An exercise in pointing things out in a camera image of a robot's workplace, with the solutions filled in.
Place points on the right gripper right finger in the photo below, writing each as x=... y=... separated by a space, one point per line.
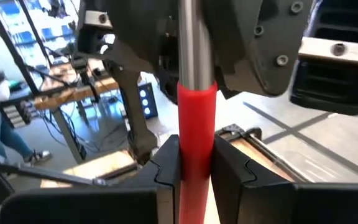
x=291 y=205

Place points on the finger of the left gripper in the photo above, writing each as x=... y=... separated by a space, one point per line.
x=135 y=31
x=253 y=46

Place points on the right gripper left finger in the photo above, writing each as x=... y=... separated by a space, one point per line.
x=104 y=205

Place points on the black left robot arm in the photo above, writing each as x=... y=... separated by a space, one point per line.
x=135 y=109

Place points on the black box with lights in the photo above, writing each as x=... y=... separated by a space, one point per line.
x=148 y=101

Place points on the background wooden workbench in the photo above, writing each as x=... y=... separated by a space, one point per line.
x=73 y=93

